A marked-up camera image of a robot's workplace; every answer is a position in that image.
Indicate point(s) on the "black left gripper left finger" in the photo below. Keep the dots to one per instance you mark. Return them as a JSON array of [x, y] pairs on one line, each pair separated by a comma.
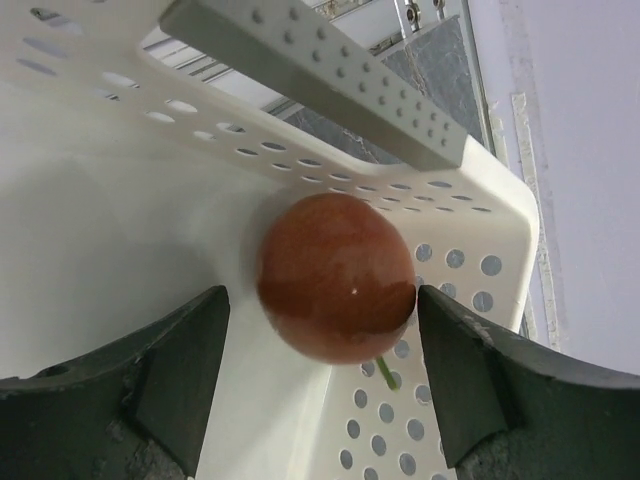
[[136, 408]]

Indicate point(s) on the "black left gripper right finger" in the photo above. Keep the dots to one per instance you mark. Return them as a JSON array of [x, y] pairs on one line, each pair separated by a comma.
[[509, 408]]

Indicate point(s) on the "brown toy fruit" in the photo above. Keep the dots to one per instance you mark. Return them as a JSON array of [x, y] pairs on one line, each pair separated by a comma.
[[336, 281]]

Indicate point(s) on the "white plastic basket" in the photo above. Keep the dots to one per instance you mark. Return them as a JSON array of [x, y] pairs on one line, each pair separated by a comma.
[[128, 187]]

